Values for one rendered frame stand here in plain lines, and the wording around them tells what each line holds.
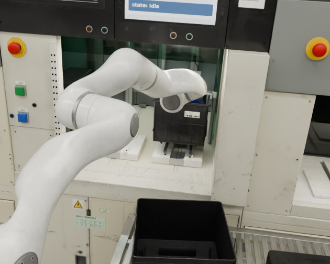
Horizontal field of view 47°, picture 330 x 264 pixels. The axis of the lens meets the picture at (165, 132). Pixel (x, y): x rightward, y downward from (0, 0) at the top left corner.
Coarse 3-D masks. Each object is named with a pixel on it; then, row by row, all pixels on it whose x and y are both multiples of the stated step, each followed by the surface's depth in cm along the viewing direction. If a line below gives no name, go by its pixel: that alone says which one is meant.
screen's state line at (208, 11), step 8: (128, 0) 115; (136, 0) 115; (144, 0) 115; (128, 8) 116; (136, 8) 116; (144, 8) 116; (152, 8) 115; (160, 8) 115; (168, 8) 115; (176, 8) 114; (184, 8) 114; (192, 8) 114; (200, 8) 113; (208, 8) 113
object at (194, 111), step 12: (204, 96) 167; (156, 108) 151; (192, 108) 149; (204, 108) 149; (156, 120) 153; (168, 120) 152; (180, 120) 152; (192, 120) 151; (204, 120) 150; (156, 132) 155; (168, 132) 154; (180, 132) 153; (192, 132) 153; (204, 132) 152; (168, 144) 163; (192, 144) 155
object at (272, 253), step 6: (270, 252) 112; (276, 252) 113; (282, 252) 113; (288, 252) 113; (294, 252) 113; (270, 258) 110; (276, 258) 110; (282, 258) 110; (288, 258) 111; (294, 258) 111; (300, 258) 111; (306, 258) 111; (312, 258) 111; (318, 258) 111; (324, 258) 111
